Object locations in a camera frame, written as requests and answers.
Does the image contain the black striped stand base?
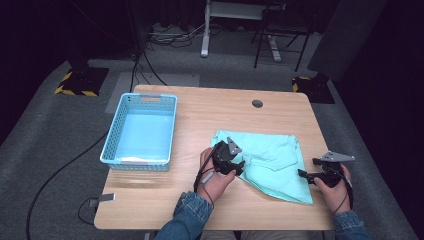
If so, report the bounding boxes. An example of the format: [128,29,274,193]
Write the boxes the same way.
[291,73,336,105]
[53,66,110,98]

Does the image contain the grey cable plug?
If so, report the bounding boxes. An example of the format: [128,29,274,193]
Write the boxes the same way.
[200,170,215,185]

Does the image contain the person's left hand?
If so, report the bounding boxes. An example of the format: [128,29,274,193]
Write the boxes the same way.
[196,146,238,206]

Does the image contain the person's legs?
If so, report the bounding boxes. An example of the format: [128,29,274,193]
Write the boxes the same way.
[199,229,323,240]

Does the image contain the light blue plastic basket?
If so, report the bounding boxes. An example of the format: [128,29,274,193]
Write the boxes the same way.
[99,92,179,173]

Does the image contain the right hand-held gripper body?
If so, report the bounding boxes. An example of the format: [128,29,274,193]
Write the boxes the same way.
[312,150,356,188]

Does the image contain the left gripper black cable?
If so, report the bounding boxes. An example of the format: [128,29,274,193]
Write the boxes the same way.
[193,148,218,208]

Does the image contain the bundle of floor cables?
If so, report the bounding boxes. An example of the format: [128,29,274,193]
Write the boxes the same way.
[145,22,205,50]

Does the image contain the long black floor cable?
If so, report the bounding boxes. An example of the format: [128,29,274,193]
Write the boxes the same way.
[25,131,111,240]

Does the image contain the white desk frame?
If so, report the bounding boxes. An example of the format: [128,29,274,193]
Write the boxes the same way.
[200,0,288,64]

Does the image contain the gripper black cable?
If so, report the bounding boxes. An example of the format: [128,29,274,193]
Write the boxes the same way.
[332,162,355,216]
[193,148,218,208]

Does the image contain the grey adapter box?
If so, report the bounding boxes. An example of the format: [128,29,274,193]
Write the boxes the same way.
[97,192,117,203]

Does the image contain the dark grey panel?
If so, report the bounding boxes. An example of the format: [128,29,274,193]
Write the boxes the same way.
[307,0,390,82]

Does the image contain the mint green shirt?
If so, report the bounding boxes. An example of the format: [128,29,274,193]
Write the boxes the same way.
[209,129,314,206]

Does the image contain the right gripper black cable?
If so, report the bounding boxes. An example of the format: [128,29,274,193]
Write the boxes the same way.
[332,162,355,216]

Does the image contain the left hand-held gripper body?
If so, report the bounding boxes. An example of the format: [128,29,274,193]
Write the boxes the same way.
[211,136,243,176]

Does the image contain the person's right hand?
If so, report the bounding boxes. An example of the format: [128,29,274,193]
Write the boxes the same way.
[313,164,353,215]

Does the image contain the black metal chair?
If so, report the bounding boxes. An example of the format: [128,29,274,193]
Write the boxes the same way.
[250,2,318,73]

